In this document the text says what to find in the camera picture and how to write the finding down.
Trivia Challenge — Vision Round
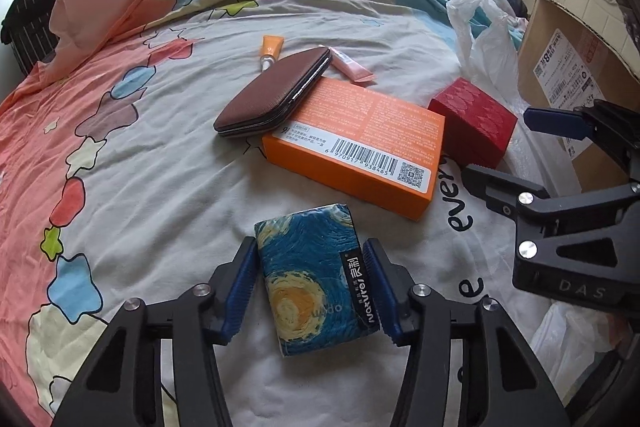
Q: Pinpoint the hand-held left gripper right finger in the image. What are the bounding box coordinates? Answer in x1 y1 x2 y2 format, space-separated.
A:
362 237 571 427

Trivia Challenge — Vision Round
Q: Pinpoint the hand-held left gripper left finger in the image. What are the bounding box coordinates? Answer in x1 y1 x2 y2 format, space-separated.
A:
52 236 261 427

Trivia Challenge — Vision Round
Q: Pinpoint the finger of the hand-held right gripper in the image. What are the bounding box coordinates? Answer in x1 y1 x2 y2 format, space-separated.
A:
460 163 640 308
524 99 640 188

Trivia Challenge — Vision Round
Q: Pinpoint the blue painted-print tissue pack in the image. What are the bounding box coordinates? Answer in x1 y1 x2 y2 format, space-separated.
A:
254 203 383 359

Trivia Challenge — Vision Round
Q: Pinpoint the brown cardboard box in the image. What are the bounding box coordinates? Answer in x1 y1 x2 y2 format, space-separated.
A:
450 0 640 198

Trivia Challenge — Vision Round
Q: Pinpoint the orange cardboard box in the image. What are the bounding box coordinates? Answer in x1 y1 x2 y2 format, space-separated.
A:
261 76 447 223

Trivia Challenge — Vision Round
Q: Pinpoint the pink cream tube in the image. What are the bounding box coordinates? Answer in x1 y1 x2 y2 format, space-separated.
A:
330 48 376 86

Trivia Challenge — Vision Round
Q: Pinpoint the orange cream tube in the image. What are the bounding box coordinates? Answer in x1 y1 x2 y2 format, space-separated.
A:
258 35 287 74

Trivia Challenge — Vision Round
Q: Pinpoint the red patterned box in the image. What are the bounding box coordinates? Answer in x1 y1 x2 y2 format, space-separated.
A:
427 77 519 172

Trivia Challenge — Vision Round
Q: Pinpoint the white plastic bag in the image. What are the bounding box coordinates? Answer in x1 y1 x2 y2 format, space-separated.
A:
446 0 523 108

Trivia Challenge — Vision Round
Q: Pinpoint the star-print bed sheet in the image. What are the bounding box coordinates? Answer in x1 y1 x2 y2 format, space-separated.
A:
0 0 566 427

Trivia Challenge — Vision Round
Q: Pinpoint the clear plastic bag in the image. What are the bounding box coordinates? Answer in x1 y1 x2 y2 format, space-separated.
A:
530 302 621 388

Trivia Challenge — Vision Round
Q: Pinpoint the brown zip case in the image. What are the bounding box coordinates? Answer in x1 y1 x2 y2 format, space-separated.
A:
213 47 334 138

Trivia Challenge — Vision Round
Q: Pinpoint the black striped bag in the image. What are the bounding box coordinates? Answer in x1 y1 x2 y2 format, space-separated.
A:
0 0 68 72

